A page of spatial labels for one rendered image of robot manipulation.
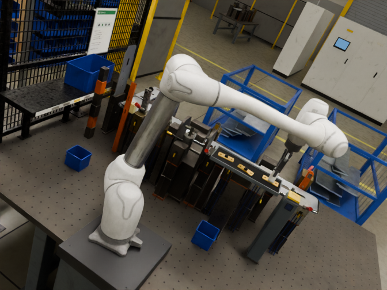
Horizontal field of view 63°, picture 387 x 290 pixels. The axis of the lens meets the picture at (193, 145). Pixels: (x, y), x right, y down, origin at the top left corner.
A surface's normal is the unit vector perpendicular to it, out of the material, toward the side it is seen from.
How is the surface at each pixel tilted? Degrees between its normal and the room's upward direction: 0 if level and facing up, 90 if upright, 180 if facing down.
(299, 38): 90
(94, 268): 3
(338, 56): 90
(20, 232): 0
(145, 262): 3
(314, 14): 90
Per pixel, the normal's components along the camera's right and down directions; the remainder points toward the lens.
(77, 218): 0.36, -0.80
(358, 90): -0.41, 0.33
